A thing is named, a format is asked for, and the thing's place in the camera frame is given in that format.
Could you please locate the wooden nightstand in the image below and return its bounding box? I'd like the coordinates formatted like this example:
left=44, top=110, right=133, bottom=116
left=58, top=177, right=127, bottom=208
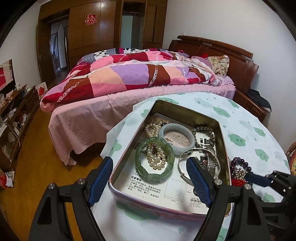
left=233, top=90, right=268, bottom=123

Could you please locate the white green cloud tablecloth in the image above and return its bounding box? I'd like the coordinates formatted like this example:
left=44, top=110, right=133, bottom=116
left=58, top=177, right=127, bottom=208
left=92, top=92, right=290, bottom=240

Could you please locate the metal watch band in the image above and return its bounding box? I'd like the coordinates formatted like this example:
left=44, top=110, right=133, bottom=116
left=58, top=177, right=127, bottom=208
left=199, top=146, right=221, bottom=179

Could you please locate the silver bangle bracelet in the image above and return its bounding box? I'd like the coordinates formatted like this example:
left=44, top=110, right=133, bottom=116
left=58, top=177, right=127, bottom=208
left=178, top=148, right=221, bottom=186

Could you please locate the red cord bagua charm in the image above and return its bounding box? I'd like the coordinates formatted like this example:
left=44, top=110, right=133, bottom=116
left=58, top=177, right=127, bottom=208
left=231, top=178, right=250, bottom=187

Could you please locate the wooden bed headboard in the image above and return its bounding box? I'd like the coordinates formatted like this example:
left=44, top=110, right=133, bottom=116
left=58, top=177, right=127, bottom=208
left=167, top=34, right=260, bottom=93

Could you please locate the green-grey bead bracelet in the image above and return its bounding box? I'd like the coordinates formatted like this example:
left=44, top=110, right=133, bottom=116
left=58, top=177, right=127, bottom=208
left=191, top=126, right=216, bottom=149

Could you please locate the dark purple bead bracelet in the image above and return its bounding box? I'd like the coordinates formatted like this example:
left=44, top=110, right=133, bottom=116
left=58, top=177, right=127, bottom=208
left=229, top=156, right=253, bottom=181

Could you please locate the black clothing on nightstand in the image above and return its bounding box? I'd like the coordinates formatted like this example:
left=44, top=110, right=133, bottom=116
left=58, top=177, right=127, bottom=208
left=247, top=89, right=272, bottom=112

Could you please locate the colourful floral chair cushion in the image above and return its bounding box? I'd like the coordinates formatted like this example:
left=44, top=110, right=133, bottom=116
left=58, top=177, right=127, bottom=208
left=286, top=142, right=296, bottom=176

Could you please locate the red white picture frame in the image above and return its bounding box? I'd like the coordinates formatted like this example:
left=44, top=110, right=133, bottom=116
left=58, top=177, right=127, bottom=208
left=0, top=59, right=15, bottom=90

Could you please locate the red double happiness sticker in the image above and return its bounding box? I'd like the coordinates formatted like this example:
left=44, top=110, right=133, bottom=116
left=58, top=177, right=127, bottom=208
left=85, top=14, right=97, bottom=25

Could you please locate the green jade bangle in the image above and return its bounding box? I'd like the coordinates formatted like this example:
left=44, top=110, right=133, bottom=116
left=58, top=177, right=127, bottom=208
left=135, top=137, right=175, bottom=182

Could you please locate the cluttered wooden side cabinet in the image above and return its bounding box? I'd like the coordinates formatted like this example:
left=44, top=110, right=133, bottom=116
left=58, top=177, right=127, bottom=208
left=1, top=86, right=39, bottom=171

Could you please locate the pink bed sheet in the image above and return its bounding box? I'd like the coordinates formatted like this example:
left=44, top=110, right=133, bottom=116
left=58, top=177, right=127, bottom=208
left=40, top=77, right=236, bottom=166

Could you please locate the patchwork pink quilt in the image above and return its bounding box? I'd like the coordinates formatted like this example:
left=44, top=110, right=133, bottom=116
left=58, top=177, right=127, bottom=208
left=41, top=48, right=221, bottom=112

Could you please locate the white pearl necklace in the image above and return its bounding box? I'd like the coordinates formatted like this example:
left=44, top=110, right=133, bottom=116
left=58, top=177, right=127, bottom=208
left=144, top=122, right=167, bottom=171

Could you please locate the brown wooden wardrobe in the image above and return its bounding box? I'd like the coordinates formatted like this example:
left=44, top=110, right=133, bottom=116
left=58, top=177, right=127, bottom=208
left=37, top=1, right=168, bottom=83

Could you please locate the floral pillow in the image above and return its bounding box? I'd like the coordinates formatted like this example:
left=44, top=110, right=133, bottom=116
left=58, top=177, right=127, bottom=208
left=207, top=55, right=230, bottom=77

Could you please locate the pink metal tin box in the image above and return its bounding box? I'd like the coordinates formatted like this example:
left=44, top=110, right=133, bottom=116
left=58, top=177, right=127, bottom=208
left=108, top=97, right=231, bottom=221

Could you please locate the pale blue jade bangle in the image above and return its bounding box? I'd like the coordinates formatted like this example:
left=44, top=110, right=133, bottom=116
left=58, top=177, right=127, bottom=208
left=159, top=123, right=196, bottom=157

